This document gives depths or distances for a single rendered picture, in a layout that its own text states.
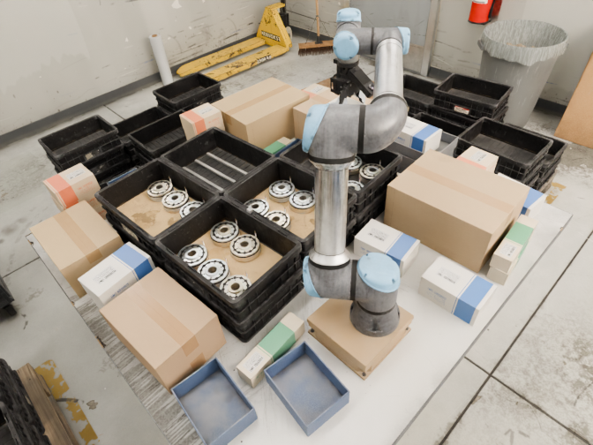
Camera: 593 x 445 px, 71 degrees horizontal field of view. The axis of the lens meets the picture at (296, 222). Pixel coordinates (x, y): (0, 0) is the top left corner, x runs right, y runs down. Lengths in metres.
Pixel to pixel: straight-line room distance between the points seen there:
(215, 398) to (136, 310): 0.35
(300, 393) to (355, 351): 0.20
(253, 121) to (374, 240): 0.85
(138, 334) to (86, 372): 1.13
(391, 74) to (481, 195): 0.64
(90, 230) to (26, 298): 1.28
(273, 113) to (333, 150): 1.09
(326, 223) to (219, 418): 0.62
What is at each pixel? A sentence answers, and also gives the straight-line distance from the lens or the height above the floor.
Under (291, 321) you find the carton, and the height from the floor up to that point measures 0.76.
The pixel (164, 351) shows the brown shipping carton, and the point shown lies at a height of 0.86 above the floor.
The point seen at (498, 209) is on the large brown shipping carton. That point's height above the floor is 0.90.
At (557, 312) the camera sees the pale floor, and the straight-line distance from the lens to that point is 2.54.
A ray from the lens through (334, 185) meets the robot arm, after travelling 1.04.
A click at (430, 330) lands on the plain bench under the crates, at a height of 0.70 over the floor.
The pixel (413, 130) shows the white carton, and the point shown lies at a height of 0.89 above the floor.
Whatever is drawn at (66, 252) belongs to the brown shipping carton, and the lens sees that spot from 1.66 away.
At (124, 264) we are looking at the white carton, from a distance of 1.48.
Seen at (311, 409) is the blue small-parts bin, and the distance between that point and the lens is 1.27.
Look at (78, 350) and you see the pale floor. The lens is 2.51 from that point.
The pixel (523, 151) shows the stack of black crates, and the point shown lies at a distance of 2.66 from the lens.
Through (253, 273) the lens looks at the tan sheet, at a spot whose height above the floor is 0.83.
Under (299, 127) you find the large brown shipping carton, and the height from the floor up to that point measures 0.81.
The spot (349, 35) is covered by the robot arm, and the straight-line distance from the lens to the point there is 1.31.
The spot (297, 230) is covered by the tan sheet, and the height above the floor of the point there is 0.83.
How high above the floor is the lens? 1.89
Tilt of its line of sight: 44 degrees down
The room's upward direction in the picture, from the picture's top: 5 degrees counter-clockwise
